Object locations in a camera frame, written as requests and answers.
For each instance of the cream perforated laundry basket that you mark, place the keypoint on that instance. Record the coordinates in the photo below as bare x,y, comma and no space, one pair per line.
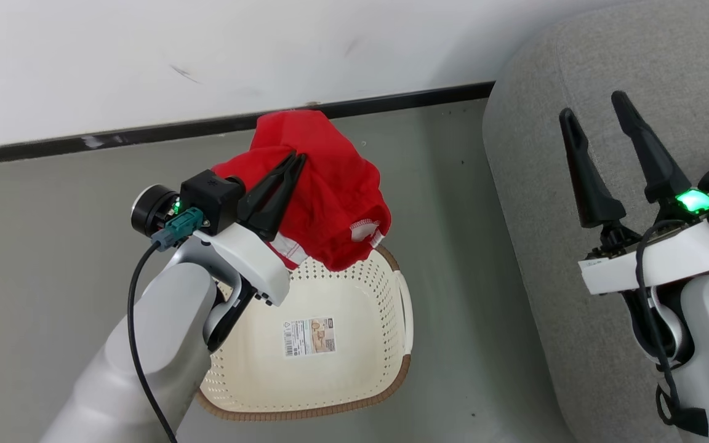
330,381

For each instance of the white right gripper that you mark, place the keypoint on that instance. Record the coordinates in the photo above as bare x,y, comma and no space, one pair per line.
674,261

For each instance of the black wall baseboard strip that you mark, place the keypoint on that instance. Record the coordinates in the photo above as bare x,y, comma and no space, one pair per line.
207,126

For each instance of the printed barcode label sticker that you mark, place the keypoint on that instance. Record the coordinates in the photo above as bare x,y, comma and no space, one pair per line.
309,336

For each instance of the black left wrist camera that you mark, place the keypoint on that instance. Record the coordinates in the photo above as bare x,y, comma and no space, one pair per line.
210,200

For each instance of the plain red shorts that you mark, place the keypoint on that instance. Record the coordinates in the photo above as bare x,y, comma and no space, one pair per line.
330,184

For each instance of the grey fabric sofa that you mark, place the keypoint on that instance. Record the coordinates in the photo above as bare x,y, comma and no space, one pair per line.
576,92

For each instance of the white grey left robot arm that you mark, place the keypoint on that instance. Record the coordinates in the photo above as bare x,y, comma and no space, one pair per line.
157,344

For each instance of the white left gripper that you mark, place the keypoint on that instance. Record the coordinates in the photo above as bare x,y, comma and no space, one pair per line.
250,258

